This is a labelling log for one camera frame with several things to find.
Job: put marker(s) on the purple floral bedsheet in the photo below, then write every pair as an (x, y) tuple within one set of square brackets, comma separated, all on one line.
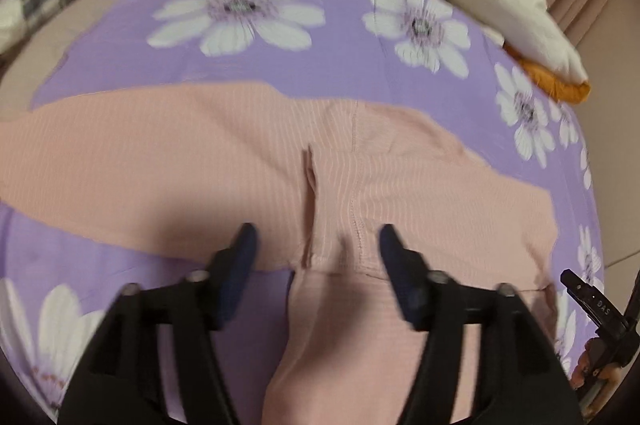
[(280, 40)]

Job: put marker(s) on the person's right hand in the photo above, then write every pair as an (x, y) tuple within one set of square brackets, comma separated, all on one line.
[(592, 365)]

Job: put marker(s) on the pink striped pants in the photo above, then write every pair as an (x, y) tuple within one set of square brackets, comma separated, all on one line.
[(210, 165)]

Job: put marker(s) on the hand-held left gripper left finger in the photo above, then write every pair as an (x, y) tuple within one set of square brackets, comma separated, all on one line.
[(239, 266)]

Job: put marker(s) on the orange cloth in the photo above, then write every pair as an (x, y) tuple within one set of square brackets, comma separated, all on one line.
[(555, 80)]

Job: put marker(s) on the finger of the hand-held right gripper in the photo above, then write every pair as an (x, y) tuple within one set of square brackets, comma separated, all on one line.
[(587, 300)]

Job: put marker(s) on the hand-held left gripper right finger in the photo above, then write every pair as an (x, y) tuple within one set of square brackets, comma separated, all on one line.
[(400, 272)]

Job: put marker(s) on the white plush blanket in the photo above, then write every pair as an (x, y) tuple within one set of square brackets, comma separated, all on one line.
[(480, 0)]

